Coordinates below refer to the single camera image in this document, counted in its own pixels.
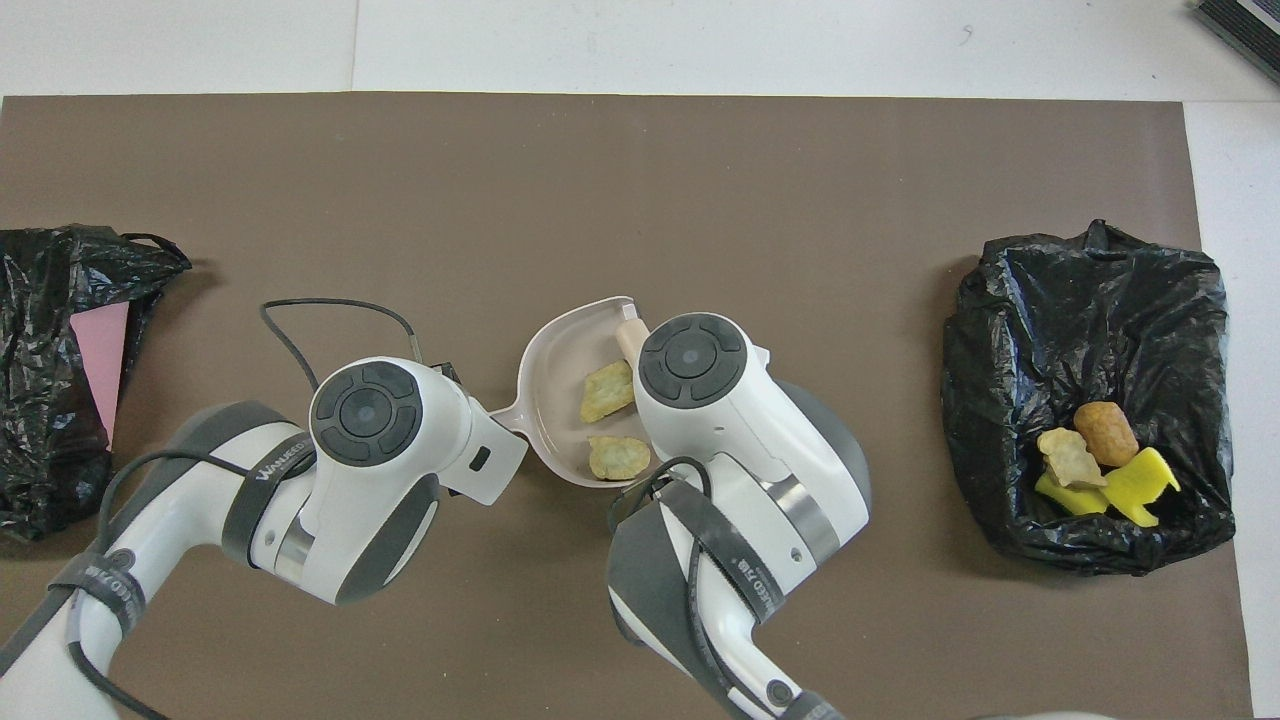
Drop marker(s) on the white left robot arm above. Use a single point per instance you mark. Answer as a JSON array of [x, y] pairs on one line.
[[440, 430]]

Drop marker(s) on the brown cork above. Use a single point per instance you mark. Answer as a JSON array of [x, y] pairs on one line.
[[1106, 433]]

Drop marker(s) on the yellow sponge piece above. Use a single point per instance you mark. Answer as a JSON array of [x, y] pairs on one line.
[[1145, 487], [1065, 502]]

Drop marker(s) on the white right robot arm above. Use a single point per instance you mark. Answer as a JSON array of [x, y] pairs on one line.
[[740, 420]]

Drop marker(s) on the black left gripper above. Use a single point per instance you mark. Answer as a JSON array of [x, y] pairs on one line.
[[450, 372]]

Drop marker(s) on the black plastic trash bag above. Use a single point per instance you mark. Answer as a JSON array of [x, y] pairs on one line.
[[40, 300], [1050, 330]]

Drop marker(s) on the dark ribbed device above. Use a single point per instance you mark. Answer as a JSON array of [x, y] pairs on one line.
[[1250, 25]]

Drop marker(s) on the pink bin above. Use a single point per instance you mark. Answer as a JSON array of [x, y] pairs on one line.
[[100, 360]]

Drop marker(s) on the beige hand brush black bristles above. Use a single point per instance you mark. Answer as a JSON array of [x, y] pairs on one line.
[[632, 338]]

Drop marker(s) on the beige plastic dustpan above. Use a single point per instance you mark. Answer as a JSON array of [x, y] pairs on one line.
[[560, 370]]

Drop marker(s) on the beige sponge piece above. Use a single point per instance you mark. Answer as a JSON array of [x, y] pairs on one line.
[[1068, 455], [608, 390], [619, 458]]

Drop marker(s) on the brown table mat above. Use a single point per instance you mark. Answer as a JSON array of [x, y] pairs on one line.
[[700, 200]]

